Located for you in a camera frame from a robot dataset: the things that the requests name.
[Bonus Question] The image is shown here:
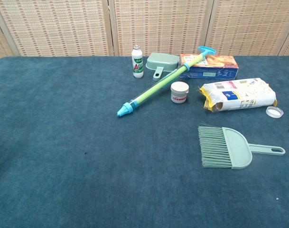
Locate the orange blue cookie box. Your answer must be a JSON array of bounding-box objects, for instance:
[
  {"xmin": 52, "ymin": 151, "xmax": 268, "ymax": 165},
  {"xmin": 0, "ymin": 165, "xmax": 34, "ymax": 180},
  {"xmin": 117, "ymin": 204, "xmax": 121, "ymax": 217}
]
[{"xmin": 179, "ymin": 53, "xmax": 239, "ymax": 80}]

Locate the woven bamboo folding screen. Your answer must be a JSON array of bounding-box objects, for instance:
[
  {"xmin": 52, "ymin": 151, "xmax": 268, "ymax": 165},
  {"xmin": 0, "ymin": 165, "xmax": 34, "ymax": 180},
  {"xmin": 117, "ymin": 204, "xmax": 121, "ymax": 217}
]
[{"xmin": 0, "ymin": 0, "xmax": 289, "ymax": 63}]

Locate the white yellow snack pack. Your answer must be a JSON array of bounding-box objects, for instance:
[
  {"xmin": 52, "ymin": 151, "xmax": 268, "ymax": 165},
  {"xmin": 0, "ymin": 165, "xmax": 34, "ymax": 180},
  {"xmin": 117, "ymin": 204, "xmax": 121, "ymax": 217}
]
[{"xmin": 197, "ymin": 77, "xmax": 279, "ymax": 112}]

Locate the small green hand broom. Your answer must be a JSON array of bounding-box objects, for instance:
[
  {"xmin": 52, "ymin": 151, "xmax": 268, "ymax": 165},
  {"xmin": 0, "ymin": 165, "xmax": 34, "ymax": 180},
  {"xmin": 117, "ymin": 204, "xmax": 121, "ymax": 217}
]
[{"xmin": 197, "ymin": 125, "xmax": 286, "ymax": 170}]

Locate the white bottle green label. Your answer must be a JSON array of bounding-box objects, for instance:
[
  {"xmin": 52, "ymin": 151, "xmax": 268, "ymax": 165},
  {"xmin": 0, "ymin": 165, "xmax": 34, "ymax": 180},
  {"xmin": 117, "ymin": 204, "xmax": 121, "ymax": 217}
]
[{"xmin": 131, "ymin": 45, "xmax": 144, "ymax": 78}]

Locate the small green dustpan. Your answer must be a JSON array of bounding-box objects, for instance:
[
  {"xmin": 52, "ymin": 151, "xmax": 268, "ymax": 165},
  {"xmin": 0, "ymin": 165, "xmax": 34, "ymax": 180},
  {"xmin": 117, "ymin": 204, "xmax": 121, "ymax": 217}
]
[{"xmin": 146, "ymin": 52, "xmax": 180, "ymax": 80}]

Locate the green blue water squirter toy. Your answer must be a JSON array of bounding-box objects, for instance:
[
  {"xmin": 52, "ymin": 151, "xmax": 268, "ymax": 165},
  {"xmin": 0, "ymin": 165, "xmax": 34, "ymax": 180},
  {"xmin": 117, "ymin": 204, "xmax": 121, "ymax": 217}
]
[{"xmin": 116, "ymin": 46, "xmax": 217, "ymax": 117}]

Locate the blue felt table cover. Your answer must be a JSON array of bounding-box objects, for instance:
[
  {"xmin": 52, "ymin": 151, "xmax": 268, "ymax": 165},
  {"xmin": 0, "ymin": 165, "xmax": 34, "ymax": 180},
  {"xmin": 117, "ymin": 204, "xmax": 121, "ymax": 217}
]
[{"xmin": 0, "ymin": 56, "xmax": 289, "ymax": 228}]

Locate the small white round jar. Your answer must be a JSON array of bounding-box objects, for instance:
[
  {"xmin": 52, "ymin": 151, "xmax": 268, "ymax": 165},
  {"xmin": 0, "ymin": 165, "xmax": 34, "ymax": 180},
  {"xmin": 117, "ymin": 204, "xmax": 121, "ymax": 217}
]
[{"xmin": 170, "ymin": 81, "xmax": 189, "ymax": 105}]

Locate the hollow white bottle cap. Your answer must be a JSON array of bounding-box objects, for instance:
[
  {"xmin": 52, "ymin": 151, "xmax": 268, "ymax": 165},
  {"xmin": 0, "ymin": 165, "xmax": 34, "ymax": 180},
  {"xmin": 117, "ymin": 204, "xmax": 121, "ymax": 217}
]
[{"xmin": 265, "ymin": 106, "xmax": 284, "ymax": 119}]

